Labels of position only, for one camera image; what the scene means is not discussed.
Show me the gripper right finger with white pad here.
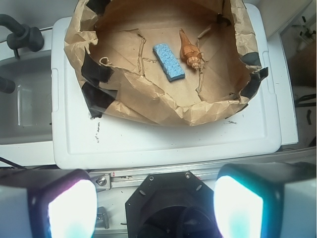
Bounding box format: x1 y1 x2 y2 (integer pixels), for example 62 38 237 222
213 162 317 238

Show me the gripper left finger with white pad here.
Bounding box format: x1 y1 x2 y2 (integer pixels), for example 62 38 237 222
0 169 97 238

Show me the blue sponge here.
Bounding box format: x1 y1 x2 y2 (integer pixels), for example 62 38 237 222
153 43 185 82

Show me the white plastic board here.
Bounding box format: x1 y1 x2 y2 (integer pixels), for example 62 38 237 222
51 17 282 169

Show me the brown paper bag tray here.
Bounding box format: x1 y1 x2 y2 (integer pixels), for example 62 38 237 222
64 0 268 126

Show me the orange spiral seashell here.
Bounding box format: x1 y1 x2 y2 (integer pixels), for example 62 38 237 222
179 28 203 70

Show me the metal corner bracket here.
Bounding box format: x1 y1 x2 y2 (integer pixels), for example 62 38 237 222
94 174 111 191

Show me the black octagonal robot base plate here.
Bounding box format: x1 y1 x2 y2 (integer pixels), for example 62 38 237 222
125 171 213 238

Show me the aluminium extrusion rail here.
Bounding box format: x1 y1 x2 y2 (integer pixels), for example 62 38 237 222
89 163 221 189

